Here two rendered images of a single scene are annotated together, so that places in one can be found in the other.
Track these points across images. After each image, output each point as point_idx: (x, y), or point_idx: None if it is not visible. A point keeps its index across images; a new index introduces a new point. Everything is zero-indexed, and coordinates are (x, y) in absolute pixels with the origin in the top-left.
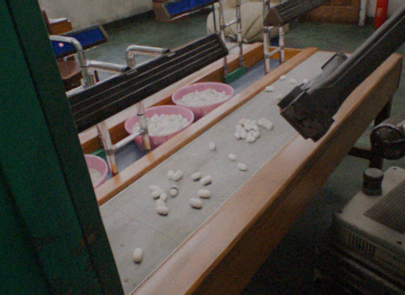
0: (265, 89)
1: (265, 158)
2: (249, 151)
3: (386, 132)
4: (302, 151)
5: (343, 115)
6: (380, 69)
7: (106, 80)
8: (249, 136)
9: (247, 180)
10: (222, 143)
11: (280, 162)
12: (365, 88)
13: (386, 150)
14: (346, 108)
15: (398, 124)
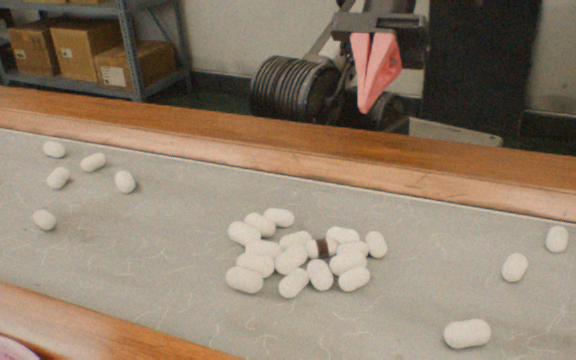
0: None
1: (467, 215)
2: (444, 246)
3: (323, 83)
4: (440, 149)
5: (241, 116)
6: None
7: None
8: (376, 238)
9: None
10: (410, 321)
11: (513, 170)
12: (96, 100)
13: (326, 117)
14: (201, 115)
15: (322, 61)
